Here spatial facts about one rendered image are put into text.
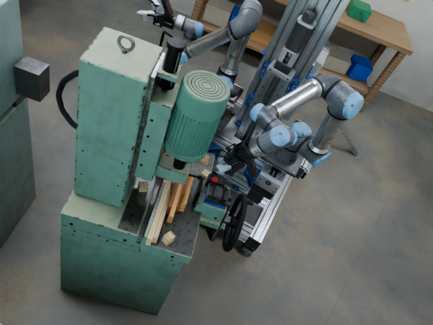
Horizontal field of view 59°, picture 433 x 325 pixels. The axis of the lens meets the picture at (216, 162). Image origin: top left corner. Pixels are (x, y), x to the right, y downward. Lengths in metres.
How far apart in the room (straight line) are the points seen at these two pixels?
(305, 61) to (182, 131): 0.95
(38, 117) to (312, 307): 2.43
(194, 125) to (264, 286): 1.63
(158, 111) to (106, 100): 0.18
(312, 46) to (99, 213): 1.30
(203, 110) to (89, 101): 0.38
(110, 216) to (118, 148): 0.39
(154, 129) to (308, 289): 1.84
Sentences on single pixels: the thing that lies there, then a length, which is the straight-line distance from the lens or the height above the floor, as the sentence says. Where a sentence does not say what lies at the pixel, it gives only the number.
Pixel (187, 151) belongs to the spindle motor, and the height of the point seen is 1.26.
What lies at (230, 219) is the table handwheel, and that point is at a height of 0.83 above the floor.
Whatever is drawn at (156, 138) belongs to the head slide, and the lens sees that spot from 1.44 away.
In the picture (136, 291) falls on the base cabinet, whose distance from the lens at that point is 2.20.
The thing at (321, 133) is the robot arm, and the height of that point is 1.17.
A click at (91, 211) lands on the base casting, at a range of 1.75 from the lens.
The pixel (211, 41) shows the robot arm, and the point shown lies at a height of 1.27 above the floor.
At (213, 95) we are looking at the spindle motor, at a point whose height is 1.50.
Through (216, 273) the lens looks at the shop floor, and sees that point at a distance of 2.64.
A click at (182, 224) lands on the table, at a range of 1.66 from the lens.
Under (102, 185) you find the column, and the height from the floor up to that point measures 0.93.
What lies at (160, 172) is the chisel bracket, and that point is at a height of 1.03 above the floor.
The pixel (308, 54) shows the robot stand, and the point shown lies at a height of 1.36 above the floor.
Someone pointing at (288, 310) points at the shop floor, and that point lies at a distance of 2.73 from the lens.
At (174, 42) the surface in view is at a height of 1.62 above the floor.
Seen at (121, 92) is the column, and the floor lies 1.45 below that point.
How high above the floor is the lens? 2.28
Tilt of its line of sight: 46 degrees down
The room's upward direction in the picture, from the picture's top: 25 degrees clockwise
